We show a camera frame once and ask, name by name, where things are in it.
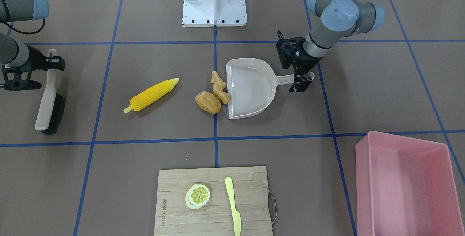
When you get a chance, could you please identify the black gripper at brush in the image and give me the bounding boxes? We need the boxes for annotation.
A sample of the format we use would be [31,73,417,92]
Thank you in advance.
[1,45,65,91]

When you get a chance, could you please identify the black gripper at dustpan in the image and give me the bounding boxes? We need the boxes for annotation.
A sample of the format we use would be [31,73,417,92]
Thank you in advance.
[276,30,321,92]

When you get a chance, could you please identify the beige hand brush black bristles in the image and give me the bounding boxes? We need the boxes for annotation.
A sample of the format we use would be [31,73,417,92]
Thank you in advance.
[35,49,65,136]

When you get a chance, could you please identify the beige plastic dustpan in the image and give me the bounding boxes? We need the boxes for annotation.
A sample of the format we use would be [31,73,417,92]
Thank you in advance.
[226,58,295,120]

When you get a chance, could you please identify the tan toy ginger root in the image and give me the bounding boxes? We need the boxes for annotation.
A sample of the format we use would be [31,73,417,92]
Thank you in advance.
[211,71,231,104]

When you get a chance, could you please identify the brown toy potato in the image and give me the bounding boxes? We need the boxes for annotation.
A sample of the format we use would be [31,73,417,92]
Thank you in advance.
[194,91,221,115]

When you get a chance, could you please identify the yellow toy corn cob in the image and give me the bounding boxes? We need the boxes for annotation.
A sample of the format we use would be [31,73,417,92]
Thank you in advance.
[123,77,180,114]

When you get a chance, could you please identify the grey robot arm holding brush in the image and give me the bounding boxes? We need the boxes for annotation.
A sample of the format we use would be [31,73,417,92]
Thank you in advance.
[0,0,64,91]

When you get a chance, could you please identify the grey robot arm holding dustpan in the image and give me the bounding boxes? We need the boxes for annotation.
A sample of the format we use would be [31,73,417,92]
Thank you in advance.
[277,0,385,92]

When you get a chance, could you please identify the pink plastic bin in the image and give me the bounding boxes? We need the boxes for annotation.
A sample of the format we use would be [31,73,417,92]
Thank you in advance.
[355,131,464,236]

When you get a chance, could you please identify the bamboo cutting board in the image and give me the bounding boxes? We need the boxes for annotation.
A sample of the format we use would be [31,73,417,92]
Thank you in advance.
[154,166,274,236]

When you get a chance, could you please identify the yellow plastic knife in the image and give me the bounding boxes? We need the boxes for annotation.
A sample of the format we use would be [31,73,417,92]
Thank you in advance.
[225,177,242,236]

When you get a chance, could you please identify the yellow lemon slices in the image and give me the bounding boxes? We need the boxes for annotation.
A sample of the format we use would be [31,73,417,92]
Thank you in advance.
[185,184,210,210]

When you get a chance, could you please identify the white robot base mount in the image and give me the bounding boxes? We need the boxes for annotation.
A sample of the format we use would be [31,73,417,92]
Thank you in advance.
[182,0,247,27]

